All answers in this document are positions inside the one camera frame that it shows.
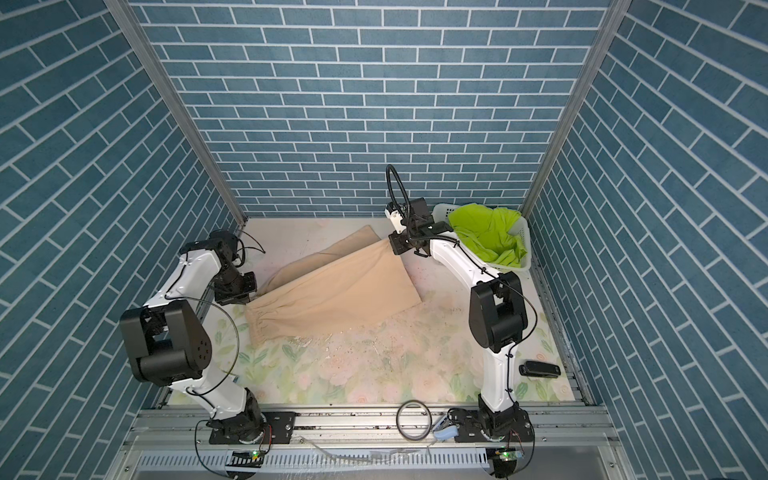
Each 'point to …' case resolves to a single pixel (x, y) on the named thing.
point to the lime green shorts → (489, 231)
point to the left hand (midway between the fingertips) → (249, 297)
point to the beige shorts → (331, 282)
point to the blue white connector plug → (446, 432)
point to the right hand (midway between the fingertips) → (393, 234)
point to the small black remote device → (539, 369)
